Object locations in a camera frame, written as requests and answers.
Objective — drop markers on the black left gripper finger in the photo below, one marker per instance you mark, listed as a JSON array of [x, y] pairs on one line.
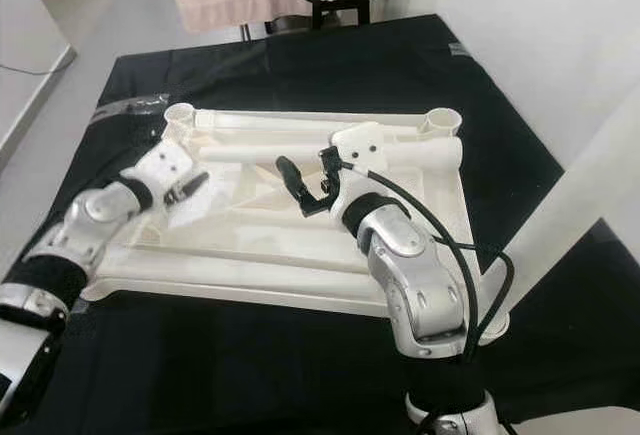
[[192, 197], [196, 183]]

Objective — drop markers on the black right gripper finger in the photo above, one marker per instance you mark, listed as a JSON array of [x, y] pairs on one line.
[[292, 183], [328, 156]]

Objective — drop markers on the white plastic table top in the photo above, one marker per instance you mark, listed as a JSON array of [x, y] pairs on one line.
[[260, 245]]

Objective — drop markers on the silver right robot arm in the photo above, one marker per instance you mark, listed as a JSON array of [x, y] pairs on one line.
[[420, 285]]

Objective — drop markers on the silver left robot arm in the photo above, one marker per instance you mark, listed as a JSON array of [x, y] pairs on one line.
[[80, 225]]

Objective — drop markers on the black tablecloth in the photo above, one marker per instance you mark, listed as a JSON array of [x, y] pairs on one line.
[[310, 65]]

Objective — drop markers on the clear tape strip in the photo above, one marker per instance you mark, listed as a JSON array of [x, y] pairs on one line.
[[135, 105]]

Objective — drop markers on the black stool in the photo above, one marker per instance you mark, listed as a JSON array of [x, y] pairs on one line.
[[340, 0]]

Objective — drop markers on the small grey tape patch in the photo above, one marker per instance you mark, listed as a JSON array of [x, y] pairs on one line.
[[458, 49]]

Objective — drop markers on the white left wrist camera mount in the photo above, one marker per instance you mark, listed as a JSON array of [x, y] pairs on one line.
[[165, 170]]

